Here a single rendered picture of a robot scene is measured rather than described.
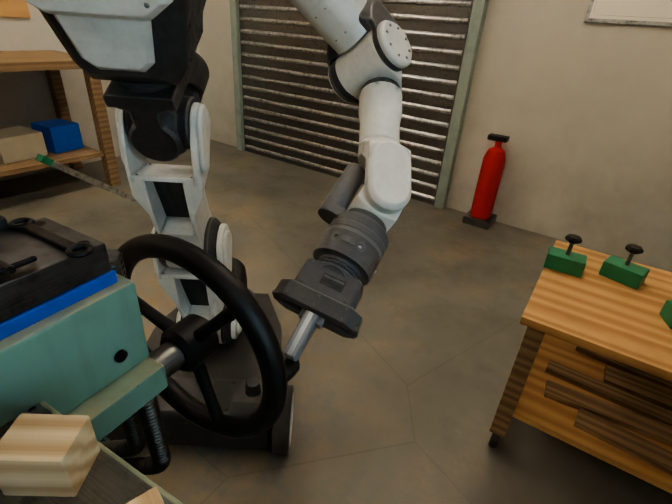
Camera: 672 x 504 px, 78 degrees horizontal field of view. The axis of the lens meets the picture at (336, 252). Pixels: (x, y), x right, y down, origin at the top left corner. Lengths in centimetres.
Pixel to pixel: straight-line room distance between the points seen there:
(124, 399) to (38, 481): 12
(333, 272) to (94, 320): 28
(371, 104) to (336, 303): 33
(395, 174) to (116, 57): 49
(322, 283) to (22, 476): 35
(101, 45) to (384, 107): 46
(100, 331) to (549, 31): 280
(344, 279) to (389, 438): 101
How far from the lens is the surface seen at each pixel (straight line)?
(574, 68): 293
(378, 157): 61
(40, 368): 40
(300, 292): 54
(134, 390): 44
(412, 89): 317
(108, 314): 41
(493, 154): 290
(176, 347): 54
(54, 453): 32
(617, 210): 304
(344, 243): 55
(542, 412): 149
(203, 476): 142
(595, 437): 150
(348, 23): 74
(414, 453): 148
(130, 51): 81
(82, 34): 83
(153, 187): 106
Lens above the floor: 117
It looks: 29 degrees down
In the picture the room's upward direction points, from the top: 4 degrees clockwise
